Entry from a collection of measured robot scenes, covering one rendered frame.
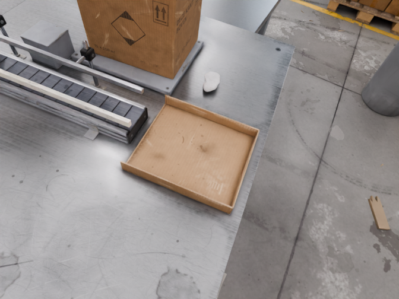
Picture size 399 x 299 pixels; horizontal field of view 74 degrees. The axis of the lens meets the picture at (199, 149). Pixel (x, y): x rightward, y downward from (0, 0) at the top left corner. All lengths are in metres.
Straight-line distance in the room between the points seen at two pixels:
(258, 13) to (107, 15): 0.71
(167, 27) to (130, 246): 0.56
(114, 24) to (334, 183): 1.58
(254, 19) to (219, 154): 0.73
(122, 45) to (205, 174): 0.48
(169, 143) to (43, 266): 0.41
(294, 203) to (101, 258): 1.31
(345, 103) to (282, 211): 1.16
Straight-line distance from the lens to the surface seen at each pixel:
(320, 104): 2.34
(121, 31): 0.88
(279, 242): 1.62
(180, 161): 0.72
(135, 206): 0.68
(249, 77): 0.99
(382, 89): 2.46
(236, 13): 1.31
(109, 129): 0.75
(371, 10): 3.58
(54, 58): 0.84
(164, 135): 0.77
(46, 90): 0.82
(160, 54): 0.86
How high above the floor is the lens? 1.46
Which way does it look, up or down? 57 degrees down
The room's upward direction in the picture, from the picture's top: 11 degrees clockwise
